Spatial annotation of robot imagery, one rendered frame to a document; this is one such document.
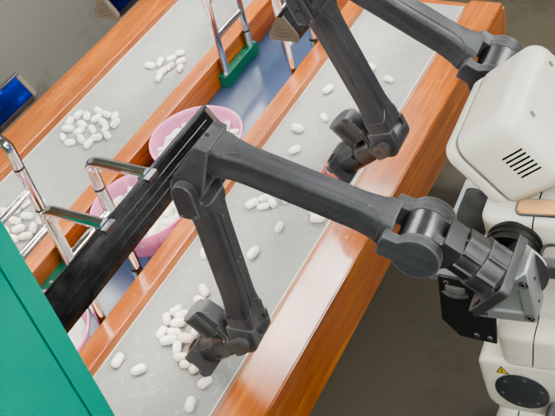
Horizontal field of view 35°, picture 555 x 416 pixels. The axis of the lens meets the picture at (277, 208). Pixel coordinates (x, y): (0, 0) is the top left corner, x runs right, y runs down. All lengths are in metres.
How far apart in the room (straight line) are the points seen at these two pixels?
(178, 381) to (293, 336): 0.26
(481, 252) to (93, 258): 0.74
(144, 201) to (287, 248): 0.44
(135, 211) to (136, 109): 0.93
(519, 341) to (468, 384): 1.02
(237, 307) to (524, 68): 0.66
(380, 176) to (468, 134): 0.83
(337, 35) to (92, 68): 1.30
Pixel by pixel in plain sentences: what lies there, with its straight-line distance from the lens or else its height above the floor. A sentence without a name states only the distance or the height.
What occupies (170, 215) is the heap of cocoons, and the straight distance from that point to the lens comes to 2.24.
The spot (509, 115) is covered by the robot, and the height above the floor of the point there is 1.38.
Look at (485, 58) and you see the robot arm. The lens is 1.61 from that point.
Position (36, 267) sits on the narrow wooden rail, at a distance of 2.22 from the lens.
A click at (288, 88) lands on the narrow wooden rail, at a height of 0.76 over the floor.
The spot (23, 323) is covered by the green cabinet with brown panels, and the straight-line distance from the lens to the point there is 1.04.
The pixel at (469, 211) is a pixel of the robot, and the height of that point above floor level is 1.04.
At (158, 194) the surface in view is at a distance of 1.77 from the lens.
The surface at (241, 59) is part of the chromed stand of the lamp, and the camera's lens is 2.76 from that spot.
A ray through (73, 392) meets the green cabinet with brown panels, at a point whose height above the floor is 1.34.
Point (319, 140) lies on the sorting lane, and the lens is 2.32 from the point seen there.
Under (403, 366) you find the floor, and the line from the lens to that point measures 2.71.
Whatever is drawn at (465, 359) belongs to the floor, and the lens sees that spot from 2.71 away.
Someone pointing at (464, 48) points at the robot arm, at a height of 1.29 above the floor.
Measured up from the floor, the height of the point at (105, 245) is 1.09.
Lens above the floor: 2.20
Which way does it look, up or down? 43 degrees down
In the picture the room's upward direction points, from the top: 15 degrees counter-clockwise
